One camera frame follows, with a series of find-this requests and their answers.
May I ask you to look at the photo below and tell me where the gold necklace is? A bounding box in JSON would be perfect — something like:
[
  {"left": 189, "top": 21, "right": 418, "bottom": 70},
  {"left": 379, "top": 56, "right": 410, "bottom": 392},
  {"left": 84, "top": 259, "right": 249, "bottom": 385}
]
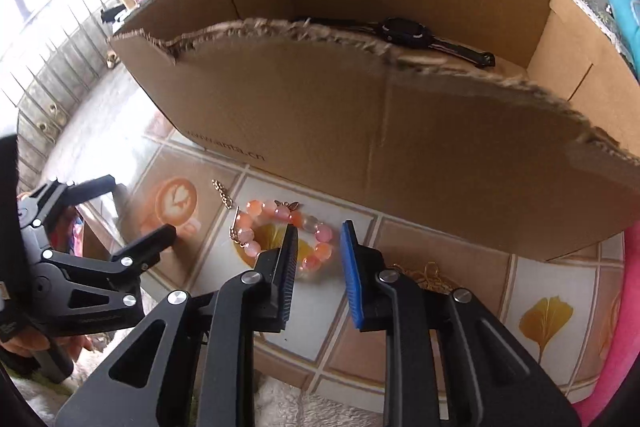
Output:
[{"left": 390, "top": 262, "right": 456, "bottom": 295}]

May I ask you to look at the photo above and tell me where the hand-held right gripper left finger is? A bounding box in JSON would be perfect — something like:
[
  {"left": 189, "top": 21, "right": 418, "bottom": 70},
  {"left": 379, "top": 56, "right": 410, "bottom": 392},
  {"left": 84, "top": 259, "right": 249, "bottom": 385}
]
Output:
[{"left": 55, "top": 224, "right": 301, "bottom": 427}]

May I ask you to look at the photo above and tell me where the pink blanket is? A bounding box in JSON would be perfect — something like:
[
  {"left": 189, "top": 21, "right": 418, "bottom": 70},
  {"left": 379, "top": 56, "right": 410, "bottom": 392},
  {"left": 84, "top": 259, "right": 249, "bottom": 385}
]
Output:
[{"left": 570, "top": 227, "right": 640, "bottom": 427}]

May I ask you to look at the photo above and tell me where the black wrist watch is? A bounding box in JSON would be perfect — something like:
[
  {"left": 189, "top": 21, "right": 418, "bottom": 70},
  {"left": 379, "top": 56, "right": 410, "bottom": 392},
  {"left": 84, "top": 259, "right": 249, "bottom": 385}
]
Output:
[{"left": 292, "top": 16, "right": 496, "bottom": 68}]

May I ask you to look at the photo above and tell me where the teal pillow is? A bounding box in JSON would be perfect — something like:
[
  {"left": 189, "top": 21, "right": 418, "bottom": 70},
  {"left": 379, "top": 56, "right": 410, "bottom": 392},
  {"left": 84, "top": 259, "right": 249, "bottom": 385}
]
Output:
[{"left": 607, "top": 0, "right": 640, "bottom": 72}]

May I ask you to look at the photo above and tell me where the torn cardboard box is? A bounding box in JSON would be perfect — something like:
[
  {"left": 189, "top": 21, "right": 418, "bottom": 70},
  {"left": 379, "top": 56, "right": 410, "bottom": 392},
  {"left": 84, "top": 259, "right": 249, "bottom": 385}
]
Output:
[{"left": 107, "top": 0, "right": 640, "bottom": 264}]

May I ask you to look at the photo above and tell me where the person's left hand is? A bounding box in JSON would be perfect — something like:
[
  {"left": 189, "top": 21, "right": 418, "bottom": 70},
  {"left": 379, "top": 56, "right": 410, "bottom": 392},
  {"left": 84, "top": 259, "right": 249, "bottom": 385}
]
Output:
[{"left": 0, "top": 327, "right": 96, "bottom": 364}]

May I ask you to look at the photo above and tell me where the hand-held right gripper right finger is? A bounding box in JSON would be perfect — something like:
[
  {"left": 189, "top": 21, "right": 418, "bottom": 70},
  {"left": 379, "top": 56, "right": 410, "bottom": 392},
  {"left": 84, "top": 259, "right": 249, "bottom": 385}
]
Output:
[{"left": 341, "top": 220, "right": 583, "bottom": 427}]

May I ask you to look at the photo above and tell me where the short gold chain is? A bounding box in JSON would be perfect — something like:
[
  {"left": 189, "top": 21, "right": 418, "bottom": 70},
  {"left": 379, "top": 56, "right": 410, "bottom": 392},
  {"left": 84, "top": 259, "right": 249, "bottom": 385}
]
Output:
[{"left": 211, "top": 179, "right": 243, "bottom": 248}]

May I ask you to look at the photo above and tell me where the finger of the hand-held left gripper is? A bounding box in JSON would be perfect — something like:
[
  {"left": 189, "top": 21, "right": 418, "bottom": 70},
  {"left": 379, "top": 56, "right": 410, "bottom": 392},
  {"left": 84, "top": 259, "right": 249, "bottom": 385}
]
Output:
[
  {"left": 17, "top": 174, "right": 119, "bottom": 233},
  {"left": 30, "top": 223, "right": 179, "bottom": 338}
]

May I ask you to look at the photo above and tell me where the pink bead bracelet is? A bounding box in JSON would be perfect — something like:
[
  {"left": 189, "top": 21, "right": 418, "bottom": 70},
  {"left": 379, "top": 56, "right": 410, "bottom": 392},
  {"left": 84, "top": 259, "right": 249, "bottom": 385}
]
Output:
[{"left": 235, "top": 199, "right": 335, "bottom": 280}]

